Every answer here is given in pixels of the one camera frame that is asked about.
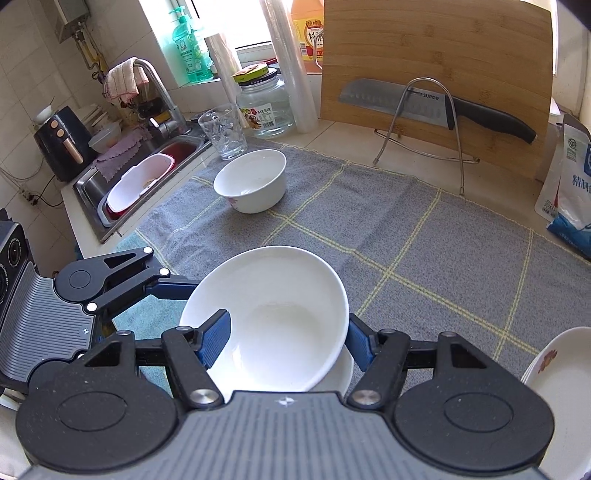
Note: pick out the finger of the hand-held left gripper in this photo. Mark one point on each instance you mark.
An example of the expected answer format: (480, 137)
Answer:
(175, 288)

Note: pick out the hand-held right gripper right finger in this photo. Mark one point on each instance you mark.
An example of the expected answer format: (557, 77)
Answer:
(360, 344)

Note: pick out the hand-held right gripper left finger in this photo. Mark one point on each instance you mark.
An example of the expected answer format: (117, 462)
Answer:
(214, 337)

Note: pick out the white pink-flower bowl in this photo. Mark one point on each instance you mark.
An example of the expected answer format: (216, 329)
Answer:
(286, 314)
(339, 374)
(249, 184)

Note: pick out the white fruit-print plate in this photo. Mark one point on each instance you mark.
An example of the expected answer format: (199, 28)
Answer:
(568, 392)
(527, 376)

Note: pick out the grey and teal towel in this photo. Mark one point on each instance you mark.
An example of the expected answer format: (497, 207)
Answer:
(415, 254)

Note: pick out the white wash basin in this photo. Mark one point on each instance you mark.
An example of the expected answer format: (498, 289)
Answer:
(134, 184)

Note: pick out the power strip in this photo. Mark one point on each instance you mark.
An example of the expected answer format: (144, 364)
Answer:
(28, 196)

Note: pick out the stainless steel sink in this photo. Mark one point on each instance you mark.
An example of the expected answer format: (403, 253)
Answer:
(92, 184)

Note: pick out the red wash basin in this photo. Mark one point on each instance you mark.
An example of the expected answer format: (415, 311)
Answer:
(180, 150)

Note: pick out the purple dishcloth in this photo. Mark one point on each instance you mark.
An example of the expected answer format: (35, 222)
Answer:
(115, 157)

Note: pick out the clear drinking glass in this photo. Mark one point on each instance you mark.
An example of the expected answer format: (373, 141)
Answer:
(224, 134)

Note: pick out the clear plastic container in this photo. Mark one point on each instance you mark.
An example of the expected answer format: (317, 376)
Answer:
(104, 138)

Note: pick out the black air fryer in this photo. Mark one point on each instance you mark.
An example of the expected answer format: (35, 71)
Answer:
(60, 143)

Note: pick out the metal faucet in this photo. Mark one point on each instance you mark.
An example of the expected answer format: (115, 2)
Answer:
(161, 92)

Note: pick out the glass jar with label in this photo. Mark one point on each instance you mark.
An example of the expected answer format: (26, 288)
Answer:
(265, 106)

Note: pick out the pink and white cloth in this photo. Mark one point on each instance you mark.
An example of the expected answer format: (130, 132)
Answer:
(121, 81)

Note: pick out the tall plastic wrap roll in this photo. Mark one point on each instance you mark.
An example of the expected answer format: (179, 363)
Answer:
(295, 92)

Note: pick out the short plastic wrap roll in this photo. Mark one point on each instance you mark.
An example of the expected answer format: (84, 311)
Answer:
(221, 60)

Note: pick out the green dish soap bottle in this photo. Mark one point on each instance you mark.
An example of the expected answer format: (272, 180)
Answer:
(189, 50)

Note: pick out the white and blue salt bag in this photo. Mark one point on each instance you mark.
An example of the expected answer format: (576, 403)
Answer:
(572, 194)

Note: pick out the orange cooking wine bottle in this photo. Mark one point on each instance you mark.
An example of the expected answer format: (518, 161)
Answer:
(309, 37)

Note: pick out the bamboo cutting board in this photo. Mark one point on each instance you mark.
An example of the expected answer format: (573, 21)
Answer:
(438, 46)

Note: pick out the wall water heater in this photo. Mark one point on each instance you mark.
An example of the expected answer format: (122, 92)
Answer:
(69, 18)

